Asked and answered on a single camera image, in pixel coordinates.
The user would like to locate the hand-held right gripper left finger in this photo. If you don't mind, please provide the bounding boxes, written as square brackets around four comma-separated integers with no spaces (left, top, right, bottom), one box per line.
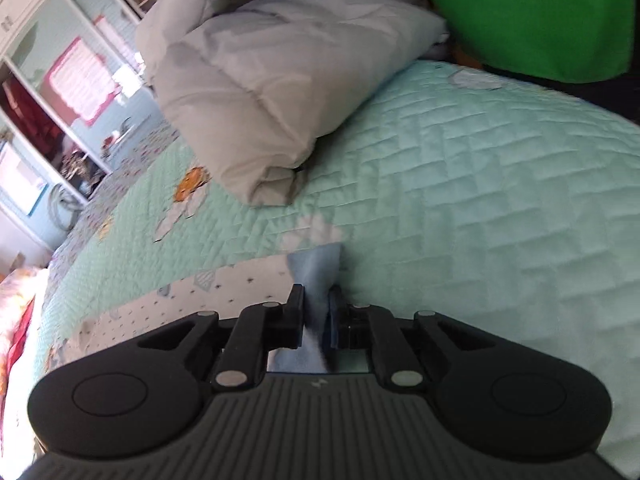
[137,284,306,392]

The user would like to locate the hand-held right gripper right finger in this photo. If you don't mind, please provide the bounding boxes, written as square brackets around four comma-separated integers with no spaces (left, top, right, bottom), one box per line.
[326,285,496,390]

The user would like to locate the white star-print garment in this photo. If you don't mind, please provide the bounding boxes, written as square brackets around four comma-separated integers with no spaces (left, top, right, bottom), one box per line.
[47,242,346,376]

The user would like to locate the hanging red clothes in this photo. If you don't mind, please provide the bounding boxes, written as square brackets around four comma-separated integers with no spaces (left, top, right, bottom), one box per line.
[2,77,68,161]

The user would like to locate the green bee-print quilt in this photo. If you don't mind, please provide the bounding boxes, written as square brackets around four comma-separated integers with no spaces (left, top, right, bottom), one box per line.
[35,60,640,480]

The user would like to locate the heart-print bedsheet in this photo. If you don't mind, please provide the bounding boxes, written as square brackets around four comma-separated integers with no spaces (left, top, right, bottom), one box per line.
[50,115,196,271]

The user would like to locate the grey duvet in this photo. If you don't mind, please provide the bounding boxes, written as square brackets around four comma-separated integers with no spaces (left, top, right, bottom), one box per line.
[135,0,448,208]

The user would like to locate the floral duvet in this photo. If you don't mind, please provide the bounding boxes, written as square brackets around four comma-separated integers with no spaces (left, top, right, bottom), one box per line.
[0,267,51,411]

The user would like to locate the blue-bordered poster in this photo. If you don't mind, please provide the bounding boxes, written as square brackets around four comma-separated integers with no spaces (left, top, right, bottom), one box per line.
[0,145,48,216]

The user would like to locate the large pink-bordered poster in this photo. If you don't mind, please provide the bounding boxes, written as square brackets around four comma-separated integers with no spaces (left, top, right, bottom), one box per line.
[42,35,123,126]

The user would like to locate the sliding-door wardrobe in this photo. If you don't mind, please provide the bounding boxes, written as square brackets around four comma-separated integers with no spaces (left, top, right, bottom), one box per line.
[0,0,171,251]

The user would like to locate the white overhead cabinets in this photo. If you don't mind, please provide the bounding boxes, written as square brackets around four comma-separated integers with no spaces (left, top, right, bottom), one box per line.
[0,0,86,56]

